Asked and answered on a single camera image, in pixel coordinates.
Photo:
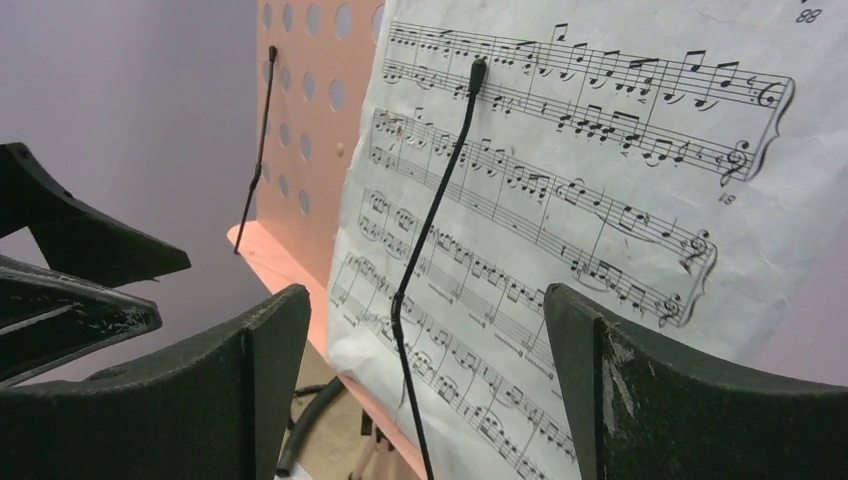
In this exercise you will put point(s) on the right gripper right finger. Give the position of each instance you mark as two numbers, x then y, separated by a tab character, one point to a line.
641	405

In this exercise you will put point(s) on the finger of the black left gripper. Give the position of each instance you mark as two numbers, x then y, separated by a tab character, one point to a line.
49	319
73	237

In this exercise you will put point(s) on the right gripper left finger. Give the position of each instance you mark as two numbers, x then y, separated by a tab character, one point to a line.
212	406

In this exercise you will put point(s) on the sheet music page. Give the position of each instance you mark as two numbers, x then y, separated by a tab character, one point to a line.
681	163

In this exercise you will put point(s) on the pink folding music stand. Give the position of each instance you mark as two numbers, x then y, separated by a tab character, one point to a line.
314	61

